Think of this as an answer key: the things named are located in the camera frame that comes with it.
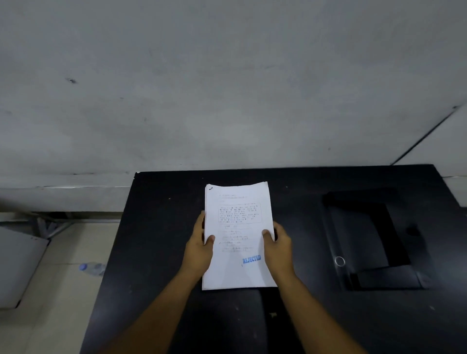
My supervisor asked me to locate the white board panel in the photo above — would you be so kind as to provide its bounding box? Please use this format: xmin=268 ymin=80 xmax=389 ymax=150
xmin=0 ymin=226 xmax=50 ymax=310

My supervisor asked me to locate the black table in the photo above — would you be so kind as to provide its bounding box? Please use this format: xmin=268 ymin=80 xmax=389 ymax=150
xmin=80 ymin=164 xmax=467 ymax=354

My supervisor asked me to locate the person's right forearm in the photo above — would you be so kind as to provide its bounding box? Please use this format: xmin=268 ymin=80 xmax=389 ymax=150
xmin=275 ymin=272 xmax=369 ymax=354

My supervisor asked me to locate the person's right hand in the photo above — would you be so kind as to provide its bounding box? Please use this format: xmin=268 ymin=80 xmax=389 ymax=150
xmin=261 ymin=221 xmax=296 ymax=281

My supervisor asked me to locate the person's left hand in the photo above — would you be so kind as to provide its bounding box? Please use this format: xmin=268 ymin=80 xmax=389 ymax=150
xmin=180 ymin=211 xmax=216 ymax=280

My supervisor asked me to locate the person's left forearm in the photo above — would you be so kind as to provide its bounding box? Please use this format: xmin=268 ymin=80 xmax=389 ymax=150
xmin=101 ymin=270 xmax=201 ymax=354

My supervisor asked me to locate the clear plastic water bottle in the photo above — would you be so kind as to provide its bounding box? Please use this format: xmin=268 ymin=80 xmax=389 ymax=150
xmin=79 ymin=262 xmax=107 ymax=277

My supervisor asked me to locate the black document tray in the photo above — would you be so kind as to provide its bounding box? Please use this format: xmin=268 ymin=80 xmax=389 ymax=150
xmin=322 ymin=190 xmax=435 ymax=292

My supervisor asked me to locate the stack of white printed papers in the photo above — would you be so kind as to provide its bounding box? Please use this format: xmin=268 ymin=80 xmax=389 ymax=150
xmin=202 ymin=181 xmax=278 ymax=291

